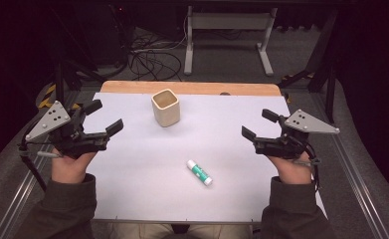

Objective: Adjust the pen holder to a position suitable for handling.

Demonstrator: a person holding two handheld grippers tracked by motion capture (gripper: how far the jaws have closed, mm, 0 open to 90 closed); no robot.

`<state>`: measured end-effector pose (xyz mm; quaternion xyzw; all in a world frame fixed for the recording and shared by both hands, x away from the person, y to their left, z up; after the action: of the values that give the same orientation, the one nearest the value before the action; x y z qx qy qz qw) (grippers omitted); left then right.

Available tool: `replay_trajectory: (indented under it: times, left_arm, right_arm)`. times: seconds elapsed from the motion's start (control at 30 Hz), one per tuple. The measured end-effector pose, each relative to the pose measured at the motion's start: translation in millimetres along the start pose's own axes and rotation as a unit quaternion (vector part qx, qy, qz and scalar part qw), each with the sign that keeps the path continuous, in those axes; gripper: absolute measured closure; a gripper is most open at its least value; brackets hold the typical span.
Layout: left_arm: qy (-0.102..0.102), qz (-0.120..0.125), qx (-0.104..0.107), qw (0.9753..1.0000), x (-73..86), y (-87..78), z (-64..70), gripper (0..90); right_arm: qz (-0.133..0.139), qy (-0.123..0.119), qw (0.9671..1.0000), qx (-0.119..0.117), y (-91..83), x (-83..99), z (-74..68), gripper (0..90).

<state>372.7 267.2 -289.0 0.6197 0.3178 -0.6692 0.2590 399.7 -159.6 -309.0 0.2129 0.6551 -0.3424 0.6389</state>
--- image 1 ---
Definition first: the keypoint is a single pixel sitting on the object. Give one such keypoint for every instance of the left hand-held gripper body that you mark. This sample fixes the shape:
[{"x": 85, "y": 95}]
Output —
[{"x": 52, "y": 121}]

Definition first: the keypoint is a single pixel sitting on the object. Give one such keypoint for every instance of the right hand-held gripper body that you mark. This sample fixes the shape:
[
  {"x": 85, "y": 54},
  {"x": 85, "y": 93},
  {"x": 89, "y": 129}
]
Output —
[{"x": 306, "y": 123}]

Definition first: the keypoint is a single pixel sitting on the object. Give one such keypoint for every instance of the person's right hand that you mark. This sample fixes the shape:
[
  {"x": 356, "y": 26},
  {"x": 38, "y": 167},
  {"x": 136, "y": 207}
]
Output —
[{"x": 293, "y": 171}]

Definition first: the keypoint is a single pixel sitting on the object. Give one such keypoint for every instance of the person's left hand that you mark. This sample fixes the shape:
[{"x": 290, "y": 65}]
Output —
[{"x": 69, "y": 169}]

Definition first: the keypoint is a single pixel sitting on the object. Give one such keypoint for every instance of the yellow and black hazard tape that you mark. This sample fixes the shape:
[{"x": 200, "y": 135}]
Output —
[{"x": 47, "y": 96}]

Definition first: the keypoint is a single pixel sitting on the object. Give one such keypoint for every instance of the black metal stand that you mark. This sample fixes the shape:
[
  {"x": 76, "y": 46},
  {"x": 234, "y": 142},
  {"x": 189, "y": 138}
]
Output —
[
  {"x": 321, "y": 66},
  {"x": 61, "y": 76}
]

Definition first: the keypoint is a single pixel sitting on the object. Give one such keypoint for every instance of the beige square cup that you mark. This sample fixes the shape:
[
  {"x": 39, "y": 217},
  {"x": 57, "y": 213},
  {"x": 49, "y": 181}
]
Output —
[{"x": 166, "y": 111}]

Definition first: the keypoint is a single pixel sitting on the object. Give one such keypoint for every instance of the white and green glue stick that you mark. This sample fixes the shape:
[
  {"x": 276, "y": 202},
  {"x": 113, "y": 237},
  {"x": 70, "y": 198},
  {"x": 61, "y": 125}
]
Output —
[{"x": 199, "y": 172}]

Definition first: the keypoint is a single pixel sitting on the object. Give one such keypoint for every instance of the white table sheet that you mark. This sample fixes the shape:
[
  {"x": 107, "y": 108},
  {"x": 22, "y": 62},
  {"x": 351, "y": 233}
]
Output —
[{"x": 182, "y": 146}]

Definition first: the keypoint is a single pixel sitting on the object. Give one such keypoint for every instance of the aluminium floor rail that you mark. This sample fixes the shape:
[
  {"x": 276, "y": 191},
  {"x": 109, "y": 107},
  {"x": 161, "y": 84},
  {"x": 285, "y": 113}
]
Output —
[
  {"x": 19, "y": 199},
  {"x": 357, "y": 186}
]

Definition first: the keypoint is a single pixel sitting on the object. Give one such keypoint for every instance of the white metal stand frame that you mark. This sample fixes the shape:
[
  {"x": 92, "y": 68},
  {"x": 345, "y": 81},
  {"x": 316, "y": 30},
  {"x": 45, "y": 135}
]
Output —
[{"x": 228, "y": 21}]

